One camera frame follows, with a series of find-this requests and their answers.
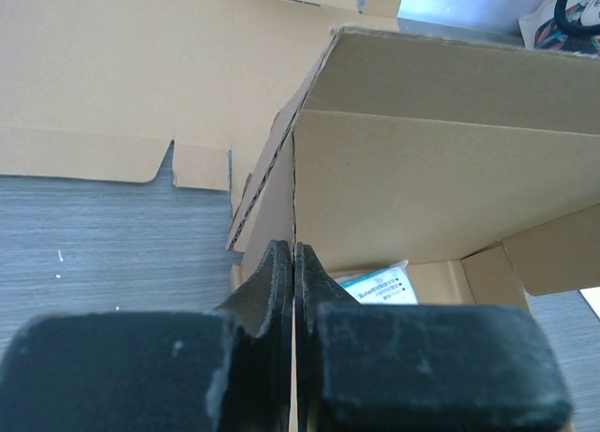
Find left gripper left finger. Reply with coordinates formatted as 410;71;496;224
1;241;293;431

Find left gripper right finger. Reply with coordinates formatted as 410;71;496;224
294;244;573;431

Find white packet with blue label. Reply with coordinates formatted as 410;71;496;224
335;261;418;305

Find brown cardboard box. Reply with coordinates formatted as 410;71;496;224
224;23;600;432

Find flat brown cardboard sheet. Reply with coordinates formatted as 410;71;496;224
0;0;408;203

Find beige canvas tote bag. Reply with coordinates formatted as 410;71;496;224
518;0;599;57

